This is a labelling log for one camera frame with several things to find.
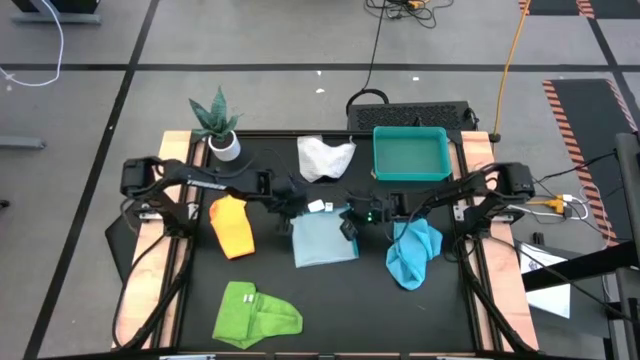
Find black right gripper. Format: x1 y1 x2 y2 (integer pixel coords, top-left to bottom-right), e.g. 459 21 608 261
339 192 397 243

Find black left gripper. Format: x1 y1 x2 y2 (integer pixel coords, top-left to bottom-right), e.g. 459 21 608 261
272 175 309 237

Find pale blue teal-edged towel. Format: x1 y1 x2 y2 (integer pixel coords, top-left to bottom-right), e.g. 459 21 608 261
290 198 361 269

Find orange microfiber towel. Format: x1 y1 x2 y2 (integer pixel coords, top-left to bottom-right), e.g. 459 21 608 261
208 194 257 261

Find bright blue microfiber towel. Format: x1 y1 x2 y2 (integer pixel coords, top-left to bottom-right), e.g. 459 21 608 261
384 218 445 292

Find white waffle microfiber towel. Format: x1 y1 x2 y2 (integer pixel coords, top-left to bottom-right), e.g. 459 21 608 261
296 134 358 184

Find green microfiber towel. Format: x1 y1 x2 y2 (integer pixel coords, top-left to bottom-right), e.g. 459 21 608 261
211 280 305 351

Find white plant pot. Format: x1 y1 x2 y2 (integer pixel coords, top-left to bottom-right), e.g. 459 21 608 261
207 130 243 163

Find teal plastic bin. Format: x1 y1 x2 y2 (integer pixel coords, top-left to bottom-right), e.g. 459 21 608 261
372 125 454 182

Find green artificial plant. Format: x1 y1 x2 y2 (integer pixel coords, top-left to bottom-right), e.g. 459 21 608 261
188 85 245 143

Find black computer case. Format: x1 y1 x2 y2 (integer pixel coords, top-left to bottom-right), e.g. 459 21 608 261
346 101 475 133

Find left wooden table board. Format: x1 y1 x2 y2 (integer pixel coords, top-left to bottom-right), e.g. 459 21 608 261
112 130 195 350

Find wooden table board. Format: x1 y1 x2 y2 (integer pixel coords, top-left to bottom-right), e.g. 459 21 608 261
458 130 540 351
112 130 195 350

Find right wooden table board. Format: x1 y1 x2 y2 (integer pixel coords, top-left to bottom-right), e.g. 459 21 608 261
458 130 540 351

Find yellow power connector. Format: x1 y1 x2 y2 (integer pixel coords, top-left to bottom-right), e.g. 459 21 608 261
524 197 567 211

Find white paper sheet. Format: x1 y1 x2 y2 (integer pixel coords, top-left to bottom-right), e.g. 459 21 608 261
518 242 572 320

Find black beam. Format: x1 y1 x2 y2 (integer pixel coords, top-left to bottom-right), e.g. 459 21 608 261
522 239 640 294

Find large striped-edge floor mat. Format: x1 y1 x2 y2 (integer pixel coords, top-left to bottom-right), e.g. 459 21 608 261
542 78 640 247

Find short grey desk foot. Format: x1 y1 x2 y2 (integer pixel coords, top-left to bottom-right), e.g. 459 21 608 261
0 135 48 151

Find small striped-edge floor mat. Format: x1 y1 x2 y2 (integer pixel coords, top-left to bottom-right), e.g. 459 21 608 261
518 0 640 20

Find long grey desk foot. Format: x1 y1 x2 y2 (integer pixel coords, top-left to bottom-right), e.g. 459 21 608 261
10 0 102 26

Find left black frame strut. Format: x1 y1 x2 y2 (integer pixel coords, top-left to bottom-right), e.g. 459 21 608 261
113 234 197 351

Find black frame strut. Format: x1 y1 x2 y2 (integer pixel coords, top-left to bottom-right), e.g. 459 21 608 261
113 234 197 351
455 238 536 354

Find right black frame strut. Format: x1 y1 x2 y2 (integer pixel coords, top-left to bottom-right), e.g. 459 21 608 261
455 238 536 354

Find black power cable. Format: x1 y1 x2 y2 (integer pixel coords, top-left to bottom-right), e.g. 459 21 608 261
344 0 392 117

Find white power cables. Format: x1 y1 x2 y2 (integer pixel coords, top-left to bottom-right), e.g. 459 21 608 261
504 192 592 221

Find tangled black cables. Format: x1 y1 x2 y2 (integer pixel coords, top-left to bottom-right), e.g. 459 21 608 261
364 0 455 29

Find yellow floor extension cable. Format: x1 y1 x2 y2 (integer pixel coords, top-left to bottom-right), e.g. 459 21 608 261
491 0 531 144

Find grey post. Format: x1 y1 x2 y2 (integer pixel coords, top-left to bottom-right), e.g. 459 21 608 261
613 132 640 360

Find white floor cable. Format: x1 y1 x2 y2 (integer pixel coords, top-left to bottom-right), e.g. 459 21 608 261
0 0 67 88

